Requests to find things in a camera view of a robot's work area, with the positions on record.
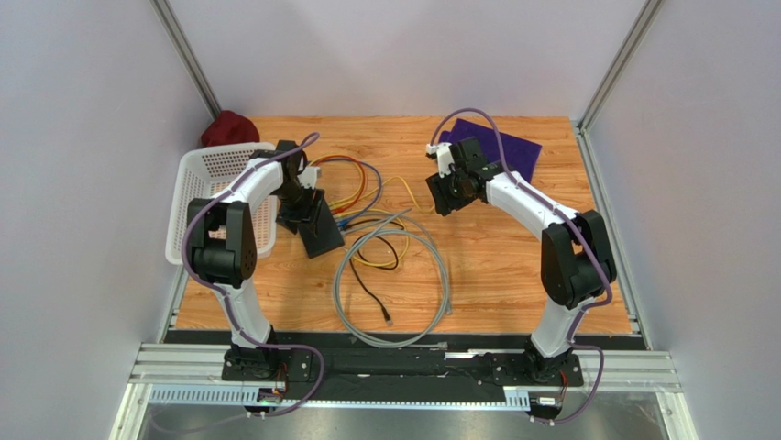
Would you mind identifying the blue network cable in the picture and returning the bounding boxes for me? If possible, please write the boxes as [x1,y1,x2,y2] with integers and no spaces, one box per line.
[311,157,384,228]

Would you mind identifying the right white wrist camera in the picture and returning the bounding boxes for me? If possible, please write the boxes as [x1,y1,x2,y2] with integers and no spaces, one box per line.
[425,142,455,178]

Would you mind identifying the yellow network cable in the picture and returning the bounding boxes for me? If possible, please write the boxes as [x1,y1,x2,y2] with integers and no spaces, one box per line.
[329,176,446,270]

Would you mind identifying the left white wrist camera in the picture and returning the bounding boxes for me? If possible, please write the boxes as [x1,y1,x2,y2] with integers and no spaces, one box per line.
[298,166,322,189]

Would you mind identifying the grey network cable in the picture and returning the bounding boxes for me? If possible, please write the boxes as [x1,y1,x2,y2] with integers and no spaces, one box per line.
[332,208,454,350]

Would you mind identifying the aluminium frame rail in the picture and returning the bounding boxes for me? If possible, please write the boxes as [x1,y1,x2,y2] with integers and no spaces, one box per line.
[129,344,681,411]

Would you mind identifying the white plastic basket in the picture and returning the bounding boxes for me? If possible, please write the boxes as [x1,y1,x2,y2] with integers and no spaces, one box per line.
[164,141,280,267]

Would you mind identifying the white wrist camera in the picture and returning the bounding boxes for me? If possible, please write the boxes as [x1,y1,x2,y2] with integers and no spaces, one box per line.
[298,166,322,189]
[425,142,455,178]

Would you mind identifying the orange network cable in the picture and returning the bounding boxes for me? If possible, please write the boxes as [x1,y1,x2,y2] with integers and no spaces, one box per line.
[308,154,368,212]

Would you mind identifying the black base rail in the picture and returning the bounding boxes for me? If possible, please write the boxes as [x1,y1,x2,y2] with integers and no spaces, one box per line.
[221,332,584,403]

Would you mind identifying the purple cloth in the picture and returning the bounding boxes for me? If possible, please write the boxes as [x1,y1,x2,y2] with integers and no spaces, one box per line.
[438,118,542,182]

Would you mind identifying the dark red cloth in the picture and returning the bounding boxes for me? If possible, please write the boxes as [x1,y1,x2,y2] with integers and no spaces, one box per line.
[200,110,260,148]

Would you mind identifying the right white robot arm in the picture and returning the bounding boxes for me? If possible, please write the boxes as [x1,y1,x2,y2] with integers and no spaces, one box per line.
[425,137,617,384]

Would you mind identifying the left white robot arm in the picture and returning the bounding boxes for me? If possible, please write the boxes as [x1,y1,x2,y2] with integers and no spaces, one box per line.
[181,133,323,375]

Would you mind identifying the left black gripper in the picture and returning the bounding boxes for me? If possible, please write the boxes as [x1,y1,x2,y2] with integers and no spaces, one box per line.
[273,182,325,237]

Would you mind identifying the black network switch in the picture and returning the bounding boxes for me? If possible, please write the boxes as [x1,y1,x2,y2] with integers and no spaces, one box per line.
[298,207,345,259]

